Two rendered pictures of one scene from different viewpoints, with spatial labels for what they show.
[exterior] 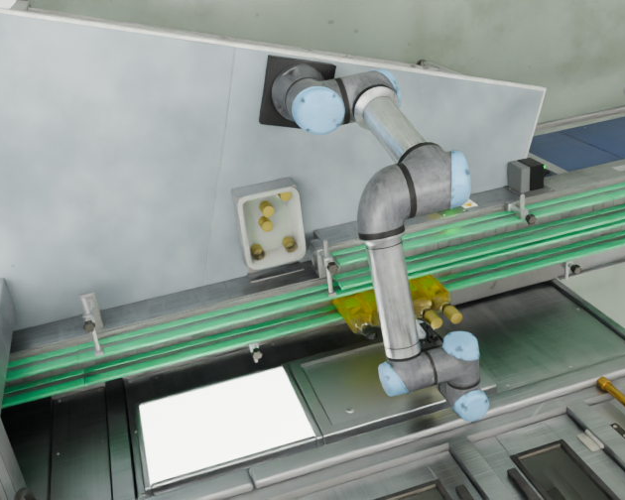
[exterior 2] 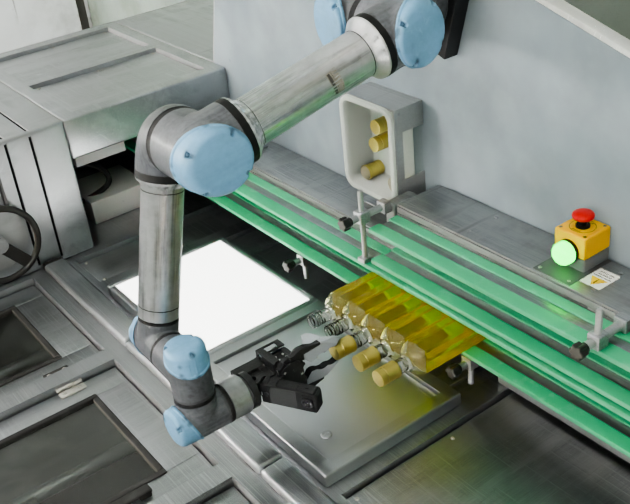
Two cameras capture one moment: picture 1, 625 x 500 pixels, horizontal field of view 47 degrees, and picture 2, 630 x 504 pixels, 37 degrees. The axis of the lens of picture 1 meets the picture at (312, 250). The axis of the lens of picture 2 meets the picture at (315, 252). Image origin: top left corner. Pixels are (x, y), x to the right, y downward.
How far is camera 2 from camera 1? 1.93 m
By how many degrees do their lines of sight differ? 61
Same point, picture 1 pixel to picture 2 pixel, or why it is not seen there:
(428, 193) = (156, 153)
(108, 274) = not seen: hidden behind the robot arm
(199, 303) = (304, 185)
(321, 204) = (452, 158)
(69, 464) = not seen: hidden behind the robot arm
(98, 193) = (277, 24)
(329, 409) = (244, 354)
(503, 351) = (441, 482)
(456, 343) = (171, 344)
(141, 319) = (262, 167)
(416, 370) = (142, 336)
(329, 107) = (330, 21)
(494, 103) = not seen: outside the picture
